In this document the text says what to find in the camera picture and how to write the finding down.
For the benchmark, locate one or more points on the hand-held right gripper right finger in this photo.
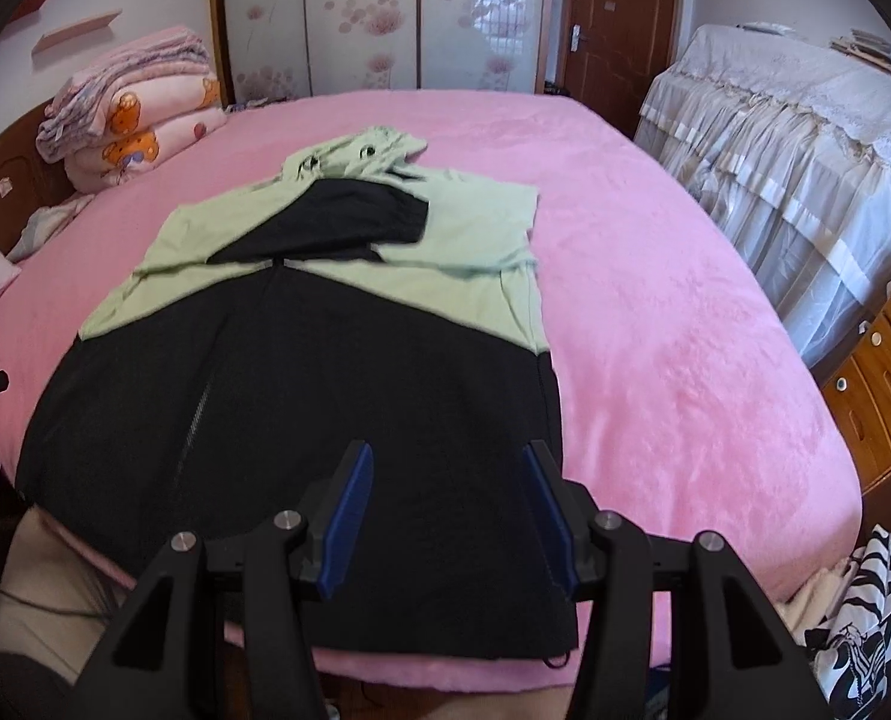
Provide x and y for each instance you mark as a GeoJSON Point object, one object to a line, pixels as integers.
{"type": "Point", "coordinates": [554, 517]}

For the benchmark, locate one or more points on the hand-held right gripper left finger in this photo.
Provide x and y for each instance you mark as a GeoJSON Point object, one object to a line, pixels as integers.
{"type": "Point", "coordinates": [348, 517]}

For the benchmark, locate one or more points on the green and black hooded jacket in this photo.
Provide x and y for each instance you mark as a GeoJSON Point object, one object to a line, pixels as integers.
{"type": "Point", "coordinates": [303, 360]}

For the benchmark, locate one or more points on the grey crumpled cloth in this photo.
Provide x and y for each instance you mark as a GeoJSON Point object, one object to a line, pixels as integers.
{"type": "Point", "coordinates": [48, 229]}

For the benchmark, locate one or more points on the person's left leg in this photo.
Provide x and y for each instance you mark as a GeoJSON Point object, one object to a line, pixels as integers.
{"type": "Point", "coordinates": [40, 577]}

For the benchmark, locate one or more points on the wooden headboard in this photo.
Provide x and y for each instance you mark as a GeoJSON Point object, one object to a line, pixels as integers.
{"type": "Point", "coordinates": [3, 187]}

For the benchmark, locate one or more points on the pink plush bed blanket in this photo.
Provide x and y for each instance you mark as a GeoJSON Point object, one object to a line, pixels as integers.
{"type": "Point", "coordinates": [678, 352]}

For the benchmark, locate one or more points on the cream cloth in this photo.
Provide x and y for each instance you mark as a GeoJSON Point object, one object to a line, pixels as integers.
{"type": "Point", "coordinates": [820, 596]}

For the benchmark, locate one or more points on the pink bear-print folded quilt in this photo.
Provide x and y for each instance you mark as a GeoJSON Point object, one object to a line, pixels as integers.
{"type": "Point", "coordinates": [153, 135]}

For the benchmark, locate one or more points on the zebra-print cloth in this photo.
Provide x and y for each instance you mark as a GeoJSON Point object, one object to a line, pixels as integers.
{"type": "Point", "coordinates": [865, 615]}

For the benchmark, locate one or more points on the wooden drawer cabinet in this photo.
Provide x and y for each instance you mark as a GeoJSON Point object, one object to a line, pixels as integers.
{"type": "Point", "coordinates": [880, 390]}

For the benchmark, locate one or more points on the stack of folded pink quilts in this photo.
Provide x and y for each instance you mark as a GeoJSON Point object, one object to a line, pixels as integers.
{"type": "Point", "coordinates": [130, 64]}

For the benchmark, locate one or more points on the white lace furniture cover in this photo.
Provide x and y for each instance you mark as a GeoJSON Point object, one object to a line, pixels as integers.
{"type": "Point", "coordinates": [790, 165]}

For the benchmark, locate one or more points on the brown wooden door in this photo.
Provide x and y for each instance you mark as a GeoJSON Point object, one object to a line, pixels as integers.
{"type": "Point", "coordinates": [625, 37]}

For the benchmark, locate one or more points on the floral sliding wardrobe doors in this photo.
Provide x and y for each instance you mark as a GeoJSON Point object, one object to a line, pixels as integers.
{"type": "Point", "coordinates": [385, 15]}

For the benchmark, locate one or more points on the stack of books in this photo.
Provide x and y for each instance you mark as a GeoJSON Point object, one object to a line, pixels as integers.
{"type": "Point", "coordinates": [865, 49]}

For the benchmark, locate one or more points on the pink wall shelf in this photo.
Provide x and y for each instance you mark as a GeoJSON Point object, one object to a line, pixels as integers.
{"type": "Point", "coordinates": [78, 30]}

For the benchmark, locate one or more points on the dark red wall shelf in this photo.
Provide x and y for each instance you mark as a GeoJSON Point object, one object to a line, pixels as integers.
{"type": "Point", "coordinates": [31, 1]}

